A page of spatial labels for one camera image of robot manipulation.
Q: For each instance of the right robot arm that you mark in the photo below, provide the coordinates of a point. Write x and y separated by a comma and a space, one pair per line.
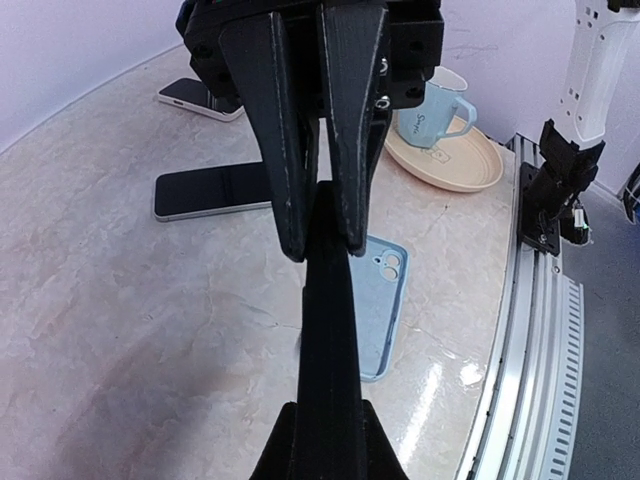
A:
571, 143

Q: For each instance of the beige plate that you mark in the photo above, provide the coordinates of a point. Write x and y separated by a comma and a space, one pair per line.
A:
464, 164

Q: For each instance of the dark phone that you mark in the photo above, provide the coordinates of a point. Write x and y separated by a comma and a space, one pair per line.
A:
211, 191
192, 95

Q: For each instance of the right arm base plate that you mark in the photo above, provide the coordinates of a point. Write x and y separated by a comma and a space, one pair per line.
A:
538, 201

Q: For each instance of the light blue phone case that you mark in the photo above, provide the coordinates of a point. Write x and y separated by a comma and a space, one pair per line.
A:
379, 278

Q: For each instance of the front aluminium rail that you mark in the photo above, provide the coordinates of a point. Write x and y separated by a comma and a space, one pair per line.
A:
525, 425

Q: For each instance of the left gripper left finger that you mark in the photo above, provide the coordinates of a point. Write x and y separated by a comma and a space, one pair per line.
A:
281, 457

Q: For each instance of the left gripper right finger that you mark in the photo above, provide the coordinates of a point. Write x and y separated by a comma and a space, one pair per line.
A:
377, 460

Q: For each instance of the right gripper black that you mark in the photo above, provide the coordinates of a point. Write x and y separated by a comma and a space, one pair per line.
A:
349, 53

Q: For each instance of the black phone case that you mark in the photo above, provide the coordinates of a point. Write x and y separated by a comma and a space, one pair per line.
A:
329, 438

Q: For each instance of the light blue mug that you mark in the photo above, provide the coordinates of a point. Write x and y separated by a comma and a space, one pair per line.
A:
425, 125

